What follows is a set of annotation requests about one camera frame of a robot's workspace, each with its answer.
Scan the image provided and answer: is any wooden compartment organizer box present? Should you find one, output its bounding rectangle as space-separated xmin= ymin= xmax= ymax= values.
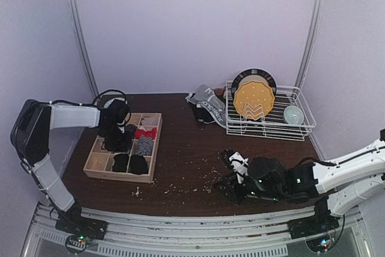
xmin=83 ymin=113 xmax=162 ymax=183

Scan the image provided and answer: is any black underwear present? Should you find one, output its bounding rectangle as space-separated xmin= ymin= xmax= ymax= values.
xmin=129 ymin=155 xmax=149 ymax=175
xmin=191 ymin=104 xmax=215 ymax=125
xmin=112 ymin=153 xmax=129 ymax=173

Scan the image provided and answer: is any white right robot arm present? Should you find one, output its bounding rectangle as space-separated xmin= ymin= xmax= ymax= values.
xmin=214 ymin=131 xmax=384 ymax=218

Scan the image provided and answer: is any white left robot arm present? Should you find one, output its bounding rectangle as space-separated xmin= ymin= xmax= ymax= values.
xmin=10 ymin=99 xmax=131 ymax=212

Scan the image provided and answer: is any dark striped rolled underwear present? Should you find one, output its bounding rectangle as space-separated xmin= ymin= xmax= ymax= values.
xmin=125 ymin=124 xmax=137 ymax=138

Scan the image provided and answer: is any pink beige rolled underwear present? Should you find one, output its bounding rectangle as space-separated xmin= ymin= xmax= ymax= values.
xmin=141 ymin=115 xmax=159 ymax=126

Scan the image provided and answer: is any red rolled underwear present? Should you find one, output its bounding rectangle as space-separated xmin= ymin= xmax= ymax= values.
xmin=134 ymin=128 xmax=158 ymax=140

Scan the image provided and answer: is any grey striped rolled underwear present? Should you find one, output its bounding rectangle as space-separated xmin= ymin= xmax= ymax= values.
xmin=135 ymin=135 xmax=154 ymax=156

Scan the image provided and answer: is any black folded underwear in box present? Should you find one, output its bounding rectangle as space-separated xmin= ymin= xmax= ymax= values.
xmin=112 ymin=153 xmax=129 ymax=173

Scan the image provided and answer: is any blue yellow patterned bowl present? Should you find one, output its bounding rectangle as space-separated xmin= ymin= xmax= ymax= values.
xmin=103 ymin=98 xmax=115 ymax=108

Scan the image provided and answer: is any pale green glass bowl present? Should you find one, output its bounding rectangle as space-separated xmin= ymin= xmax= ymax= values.
xmin=283 ymin=105 xmax=304 ymax=125

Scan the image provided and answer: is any yellow scalloped plate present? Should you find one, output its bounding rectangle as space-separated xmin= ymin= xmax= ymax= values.
xmin=233 ymin=81 xmax=275 ymax=120

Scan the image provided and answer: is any brown cloth item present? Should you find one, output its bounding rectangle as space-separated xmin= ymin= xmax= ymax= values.
xmin=214 ymin=88 xmax=226 ymax=97

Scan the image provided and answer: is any black rimmed plate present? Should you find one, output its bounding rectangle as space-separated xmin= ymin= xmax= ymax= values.
xmin=230 ymin=69 xmax=277 ymax=97

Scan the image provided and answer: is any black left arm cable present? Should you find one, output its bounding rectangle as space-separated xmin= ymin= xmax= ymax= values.
xmin=49 ymin=88 xmax=132 ymax=125

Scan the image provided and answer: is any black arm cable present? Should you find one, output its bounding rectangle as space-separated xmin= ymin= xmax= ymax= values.
xmin=297 ymin=156 xmax=340 ymax=170
xmin=49 ymin=88 xmax=132 ymax=125

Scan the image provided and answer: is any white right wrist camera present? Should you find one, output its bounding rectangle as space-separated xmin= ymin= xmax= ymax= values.
xmin=220 ymin=148 xmax=248 ymax=184

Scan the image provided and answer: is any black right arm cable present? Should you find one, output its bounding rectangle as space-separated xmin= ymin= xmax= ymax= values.
xmin=297 ymin=156 xmax=340 ymax=170

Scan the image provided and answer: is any aluminium rail front frame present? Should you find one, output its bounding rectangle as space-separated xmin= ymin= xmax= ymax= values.
xmin=20 ymin=205 xmax=375 ymax=256

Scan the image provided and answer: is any white wire dish rack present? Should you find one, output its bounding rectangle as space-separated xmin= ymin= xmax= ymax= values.
xmin=226 ymin=81 xmax=316 ymax=141

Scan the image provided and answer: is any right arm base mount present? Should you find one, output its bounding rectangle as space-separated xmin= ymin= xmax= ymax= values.
xmin=288 ymin=197 xmax=340 ymax=254

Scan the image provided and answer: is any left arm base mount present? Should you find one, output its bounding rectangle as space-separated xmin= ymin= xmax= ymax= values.
xmin=53 ymin=202 xmax=108 ymax=256

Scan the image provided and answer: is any left aluminium corner post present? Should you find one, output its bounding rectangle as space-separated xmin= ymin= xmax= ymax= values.
xmin=67 ymin=0 xmax=99 ymax=97

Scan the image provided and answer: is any aluminium corner post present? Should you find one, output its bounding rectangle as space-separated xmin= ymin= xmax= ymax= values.
xmin=67 ymin=0 xmax=99 ymax=97
xmin=295 ymin=0 xmax=324 ymax=88

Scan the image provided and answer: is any right aluminium corner post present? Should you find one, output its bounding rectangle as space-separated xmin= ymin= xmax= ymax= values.
xmin=295 ymin=0 xmax=324 ymax=88

